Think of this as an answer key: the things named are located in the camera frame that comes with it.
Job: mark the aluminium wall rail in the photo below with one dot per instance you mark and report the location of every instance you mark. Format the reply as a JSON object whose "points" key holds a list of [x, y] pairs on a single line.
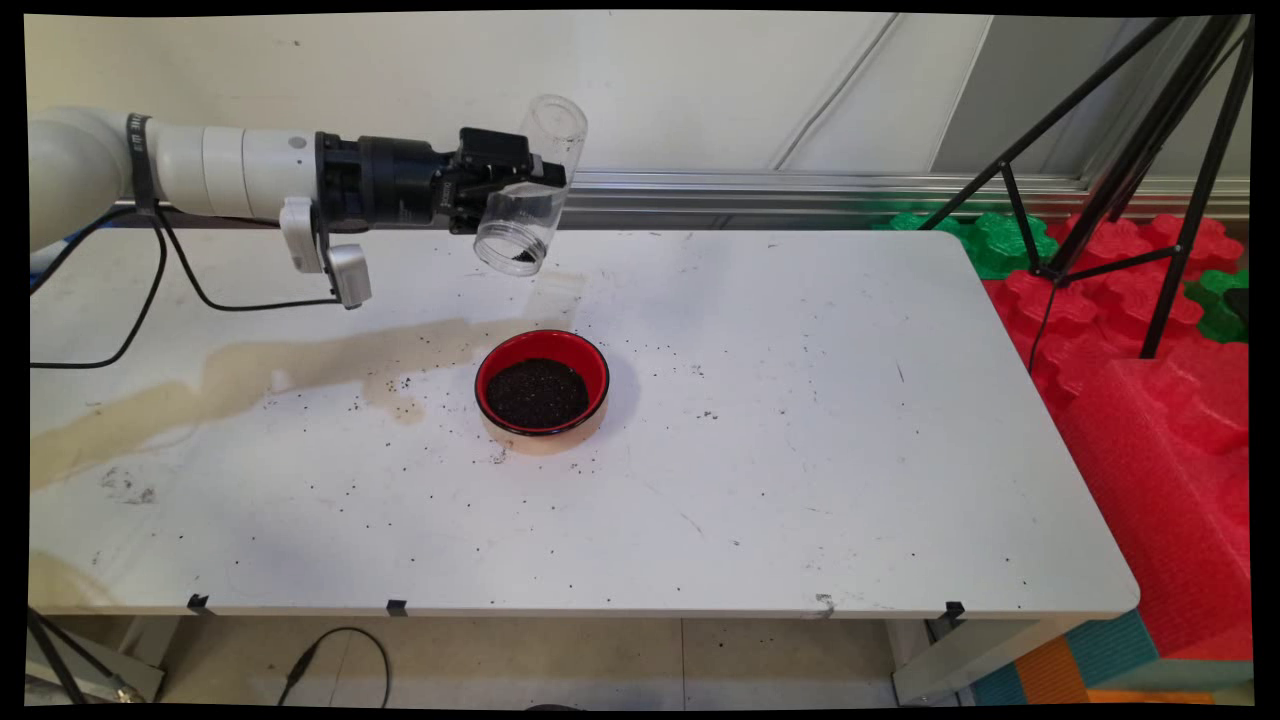
{"points": [[750, 188]]}

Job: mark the clear plastic jar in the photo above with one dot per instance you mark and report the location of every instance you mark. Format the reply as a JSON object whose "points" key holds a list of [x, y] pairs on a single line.
{"points": [[540, 125]]}

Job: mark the red bowl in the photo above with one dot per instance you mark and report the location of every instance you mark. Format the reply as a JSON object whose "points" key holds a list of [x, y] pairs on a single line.
{"points": [[545, 342]]}

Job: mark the red foam puzzle mats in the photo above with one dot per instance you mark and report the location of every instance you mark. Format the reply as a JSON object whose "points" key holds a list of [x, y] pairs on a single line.
{"points": [[1090, 290]]}

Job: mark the white wall conduit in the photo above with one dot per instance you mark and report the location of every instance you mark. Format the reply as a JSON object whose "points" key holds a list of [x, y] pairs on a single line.
{"points": [[835, 95]]}

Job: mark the blue foam piece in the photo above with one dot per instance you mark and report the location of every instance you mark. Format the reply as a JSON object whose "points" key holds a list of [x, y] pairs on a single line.
{"points": [[72, 240]]}

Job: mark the black tripod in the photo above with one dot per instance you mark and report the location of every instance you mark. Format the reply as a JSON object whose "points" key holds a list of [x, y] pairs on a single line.
{"points": [[1150, 150]]}

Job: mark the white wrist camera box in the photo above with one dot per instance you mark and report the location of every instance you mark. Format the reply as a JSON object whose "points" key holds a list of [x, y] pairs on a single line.
{"points": [[345, 275]]}

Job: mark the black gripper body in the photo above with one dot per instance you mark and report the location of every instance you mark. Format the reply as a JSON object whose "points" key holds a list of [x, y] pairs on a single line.
{"points": [[390, 185]]}

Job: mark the grey table leg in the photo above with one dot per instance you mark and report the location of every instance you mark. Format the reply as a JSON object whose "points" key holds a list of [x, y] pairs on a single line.
{"points": [[980, 655], [100, 660]]}

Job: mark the teal foam floor tile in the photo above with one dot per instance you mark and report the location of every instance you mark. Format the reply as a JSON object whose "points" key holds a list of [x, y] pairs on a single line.
{"points": [[1110, 650]]}

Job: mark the large red foam block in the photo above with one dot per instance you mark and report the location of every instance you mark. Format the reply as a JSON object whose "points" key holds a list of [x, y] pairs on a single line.
{"points": [[1160, 500]]}

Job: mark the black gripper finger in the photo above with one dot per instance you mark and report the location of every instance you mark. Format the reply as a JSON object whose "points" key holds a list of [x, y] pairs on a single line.
{"points": [[495, 155], [468, 218]]}

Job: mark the black seeds in bowl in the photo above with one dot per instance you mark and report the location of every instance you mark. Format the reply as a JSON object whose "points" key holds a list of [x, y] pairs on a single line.
{"points": [[538, 393]]}

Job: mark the orange foam floor tile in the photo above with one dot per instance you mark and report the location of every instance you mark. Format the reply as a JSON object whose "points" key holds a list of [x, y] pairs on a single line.
{"points": [[1050, 675]]}

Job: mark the green foam puzzle piece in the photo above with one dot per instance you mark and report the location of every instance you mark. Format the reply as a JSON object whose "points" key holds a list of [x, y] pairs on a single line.
{"points": [[1220, 305], [1000, 245]]}

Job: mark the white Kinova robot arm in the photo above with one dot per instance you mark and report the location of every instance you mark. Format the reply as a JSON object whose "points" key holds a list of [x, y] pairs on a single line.
{"points": [[200, 170]]}

